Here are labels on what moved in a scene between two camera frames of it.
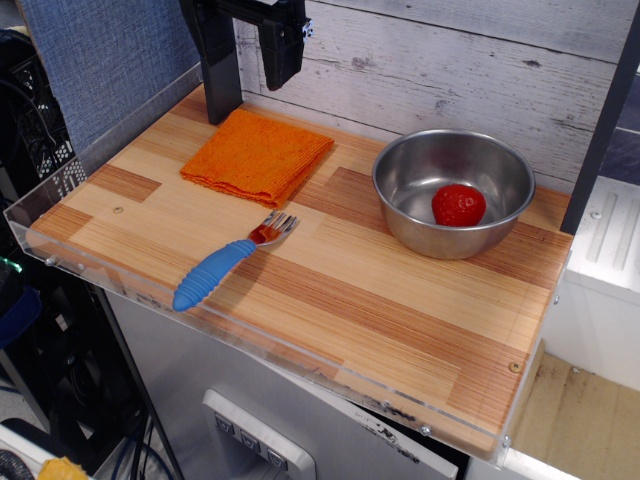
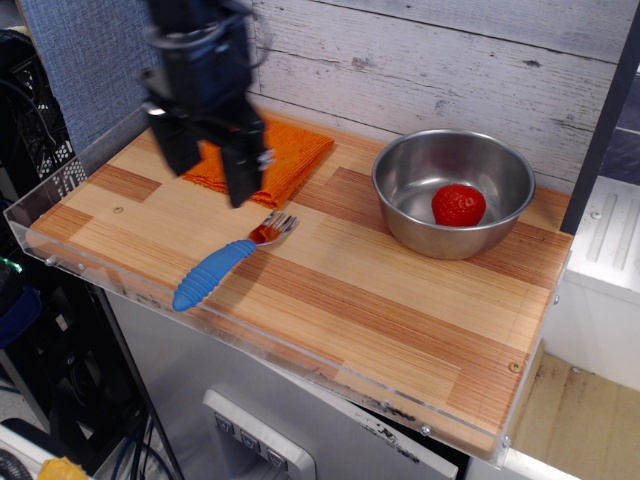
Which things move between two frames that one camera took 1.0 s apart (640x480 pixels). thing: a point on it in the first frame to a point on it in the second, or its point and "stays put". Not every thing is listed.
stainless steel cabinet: (234, 410) stays put
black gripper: (283, 31) to (204, 75)
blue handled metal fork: (200, 280) stays put
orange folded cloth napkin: (257, 157) stays put
